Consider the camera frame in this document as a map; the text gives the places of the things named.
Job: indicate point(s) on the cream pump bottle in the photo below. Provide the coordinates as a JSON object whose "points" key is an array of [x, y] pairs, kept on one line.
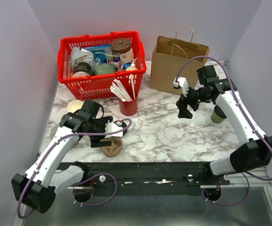
{"points": [[132, 67]]}

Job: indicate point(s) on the white snack bag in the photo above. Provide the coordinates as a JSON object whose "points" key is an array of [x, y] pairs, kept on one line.
{"points": [[81, 55]]}

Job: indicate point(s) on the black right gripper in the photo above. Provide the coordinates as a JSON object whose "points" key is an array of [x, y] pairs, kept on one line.
{"points": [[182, 105]]}

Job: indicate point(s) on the stack of green paper cups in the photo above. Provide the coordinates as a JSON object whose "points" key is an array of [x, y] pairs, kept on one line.
{"points": [[74, 106]]}

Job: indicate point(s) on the green netted melon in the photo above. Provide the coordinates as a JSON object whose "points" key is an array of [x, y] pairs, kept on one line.
{"points": [[103, 69]]}

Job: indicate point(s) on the green paper coffee cup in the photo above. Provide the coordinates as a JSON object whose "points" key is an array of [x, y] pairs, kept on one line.
{"points": [[216, 119]]}

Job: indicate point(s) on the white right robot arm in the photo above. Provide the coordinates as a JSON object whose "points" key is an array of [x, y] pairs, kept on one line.
{"points": [[255, 146]]}

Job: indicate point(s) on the dark instant noodle cup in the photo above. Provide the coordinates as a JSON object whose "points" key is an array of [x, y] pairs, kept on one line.
{"points": [[82, 69]]}

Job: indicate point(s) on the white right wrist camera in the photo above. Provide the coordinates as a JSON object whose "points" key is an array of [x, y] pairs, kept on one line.
{"points": [[182, 84]]}

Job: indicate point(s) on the red cup holder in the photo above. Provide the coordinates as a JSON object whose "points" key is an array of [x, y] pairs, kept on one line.
{"points": [[129, 108]]}

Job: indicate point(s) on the brown lid paper tub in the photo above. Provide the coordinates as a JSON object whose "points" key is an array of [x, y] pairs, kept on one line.
{"points": [[122, 47]]}

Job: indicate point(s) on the blue box in basket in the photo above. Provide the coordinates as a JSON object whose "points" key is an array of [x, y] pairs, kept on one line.
{"points": [[101, 52]]}

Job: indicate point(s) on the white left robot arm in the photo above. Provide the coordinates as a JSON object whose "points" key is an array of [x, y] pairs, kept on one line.
{"points": [[38, 186]]}

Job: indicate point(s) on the red plastic shopping basket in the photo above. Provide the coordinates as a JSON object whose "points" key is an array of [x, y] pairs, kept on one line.
{"points": [[98, 86]]}

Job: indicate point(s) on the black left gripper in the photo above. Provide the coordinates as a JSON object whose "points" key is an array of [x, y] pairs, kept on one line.
{"points": [[103, 120]]}

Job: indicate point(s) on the brown cardboard cup carrier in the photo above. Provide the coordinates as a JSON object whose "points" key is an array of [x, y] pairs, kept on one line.
{"points": [[115, 147]]}

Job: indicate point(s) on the brown paper bag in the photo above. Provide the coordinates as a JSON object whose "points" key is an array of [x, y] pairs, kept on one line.
{"points": [[168, 57]]}

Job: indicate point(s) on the red blue drink can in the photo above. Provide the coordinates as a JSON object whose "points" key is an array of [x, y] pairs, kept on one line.
{"points": [[116, 64]]}

